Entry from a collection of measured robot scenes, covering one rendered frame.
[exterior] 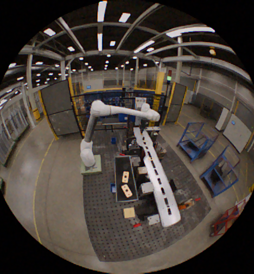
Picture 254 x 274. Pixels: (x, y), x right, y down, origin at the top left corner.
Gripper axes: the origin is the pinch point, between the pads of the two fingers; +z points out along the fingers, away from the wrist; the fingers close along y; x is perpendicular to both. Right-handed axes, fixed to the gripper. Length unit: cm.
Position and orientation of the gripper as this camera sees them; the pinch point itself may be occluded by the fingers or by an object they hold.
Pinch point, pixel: (141, 130)
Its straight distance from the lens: 120.5
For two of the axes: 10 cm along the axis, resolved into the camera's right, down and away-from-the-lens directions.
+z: -0.4, 7.7, 6.3
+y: 9.9, -0.5, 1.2
